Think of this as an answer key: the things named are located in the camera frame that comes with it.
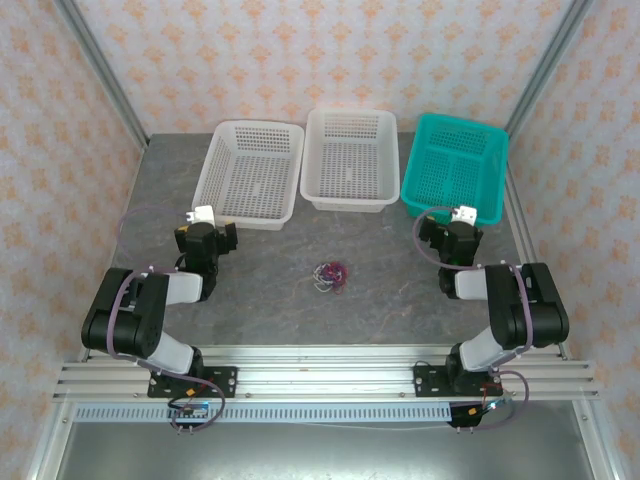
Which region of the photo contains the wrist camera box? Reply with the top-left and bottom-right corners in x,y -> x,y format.
185,205 -> 217,225
449,204 -> 479,226

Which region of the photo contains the white plastic basket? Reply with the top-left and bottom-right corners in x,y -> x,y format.
191,119 -> 306,233
298,108 -> 400,213

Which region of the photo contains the aluminium table side rail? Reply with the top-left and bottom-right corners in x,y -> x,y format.
503,172 -> 571,361

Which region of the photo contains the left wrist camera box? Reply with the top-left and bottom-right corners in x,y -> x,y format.
185,205 -> 217,225

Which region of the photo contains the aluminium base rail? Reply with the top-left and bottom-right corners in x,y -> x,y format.
52,344 -> 599,401

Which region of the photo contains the left arm purple harness cable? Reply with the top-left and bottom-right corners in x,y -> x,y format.
106,204 -> 227,436

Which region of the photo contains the aluminium frame post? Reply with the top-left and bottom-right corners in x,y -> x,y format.
502,0 -> 596,136
52,0 -> 151,151

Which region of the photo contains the bundle of wires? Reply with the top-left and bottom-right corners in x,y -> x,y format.
314,260 -> 350,291

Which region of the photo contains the teal plastic basket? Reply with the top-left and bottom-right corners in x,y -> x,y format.
400,113 -> 510,233

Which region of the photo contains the grey metal bottom panel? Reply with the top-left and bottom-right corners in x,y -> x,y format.
54,422 -> 599,480

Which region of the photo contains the white slotted cable duct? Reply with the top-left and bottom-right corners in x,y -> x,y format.
73,403 -> 454,424

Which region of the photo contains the right arm purple harness cable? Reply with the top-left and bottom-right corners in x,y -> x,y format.
412,205 -> 534,432

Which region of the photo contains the arm purple harness cable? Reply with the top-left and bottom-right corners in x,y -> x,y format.
106,204 -> 227,436
412,205 -> 534,432

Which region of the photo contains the red cable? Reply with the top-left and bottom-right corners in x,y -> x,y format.
319,262 -> 350,296

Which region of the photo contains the aluminium lower frame rail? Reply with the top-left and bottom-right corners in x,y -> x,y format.
24,399 -> 76,480
572,399 -> 619,480

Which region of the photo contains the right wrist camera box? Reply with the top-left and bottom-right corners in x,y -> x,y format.
449,204 -> 479,226

